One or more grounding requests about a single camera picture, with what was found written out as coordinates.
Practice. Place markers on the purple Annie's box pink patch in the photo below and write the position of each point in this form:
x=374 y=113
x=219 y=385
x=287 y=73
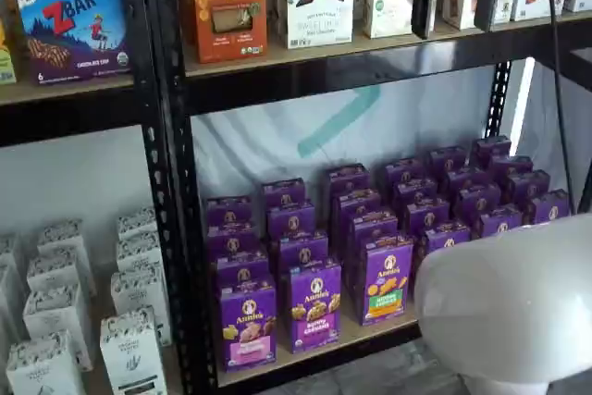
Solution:
x=248 y=330

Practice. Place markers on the purple Annie's box green patch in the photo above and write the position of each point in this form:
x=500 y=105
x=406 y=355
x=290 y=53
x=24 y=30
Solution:
x=386 y=281

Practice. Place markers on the white brown snack box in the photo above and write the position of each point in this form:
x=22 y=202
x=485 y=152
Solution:
x=458 y=2

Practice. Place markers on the white chocolate thins box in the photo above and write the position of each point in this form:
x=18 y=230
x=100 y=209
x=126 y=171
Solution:
x=319 y=2

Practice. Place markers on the purple Annie's snack box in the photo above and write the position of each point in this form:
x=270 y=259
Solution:
x=283 y=193
x=511 y=166
x=415 y=191
x=498 y=223
x=231 y=240
x=463 y=178
x=491 y=147
x=447 y=159
x=528 y=184
x=360 y=205
x=426 y=215
x=478 y=198
x=404 y=170
x=348 y=178
x=373 y=226
x=303 y=249
x=445 y=237
x=548 y=207
x=291 y=220
x=229 y=212
x=240 y=265

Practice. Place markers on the blue purple Zbar box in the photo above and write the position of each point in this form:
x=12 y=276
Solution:
x=74 y=29

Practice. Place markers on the white cloth teal stripe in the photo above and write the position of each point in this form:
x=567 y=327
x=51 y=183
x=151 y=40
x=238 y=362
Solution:
x=277 y=145

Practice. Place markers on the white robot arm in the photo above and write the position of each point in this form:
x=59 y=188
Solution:
x=509 y=307

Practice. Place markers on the white patterned carton box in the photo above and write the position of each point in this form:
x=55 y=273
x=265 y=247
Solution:
x=57 y=316
x=44 y=369
x=133 y=358
x=141 y=298
x=139 y=251
x=61 y=238
x=8 y=251
x=136 y=221
x=60 y=270

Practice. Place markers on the yellow green snack box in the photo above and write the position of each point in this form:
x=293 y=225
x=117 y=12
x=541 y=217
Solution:
x=5 y=43

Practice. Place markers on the orange snack box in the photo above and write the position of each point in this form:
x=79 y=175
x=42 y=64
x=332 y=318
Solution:
x=229 y=6

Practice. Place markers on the purple Annie's bunny grahams box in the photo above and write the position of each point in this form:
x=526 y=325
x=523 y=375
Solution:
x=315 y=307

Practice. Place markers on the black metal shelf rack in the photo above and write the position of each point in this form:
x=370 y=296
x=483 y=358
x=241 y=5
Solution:
x=324 y=85
x=69 y=119

